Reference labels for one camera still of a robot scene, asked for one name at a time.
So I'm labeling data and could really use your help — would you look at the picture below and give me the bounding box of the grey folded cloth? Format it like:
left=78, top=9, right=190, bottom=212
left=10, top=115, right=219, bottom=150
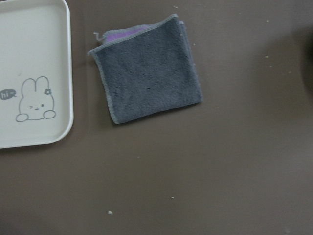
left=89, top=14, right=203, bottom=124

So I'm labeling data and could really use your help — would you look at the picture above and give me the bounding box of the cream rabbit tray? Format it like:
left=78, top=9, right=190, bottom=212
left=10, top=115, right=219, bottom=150
left=0, top=0, right=74, bottom=149

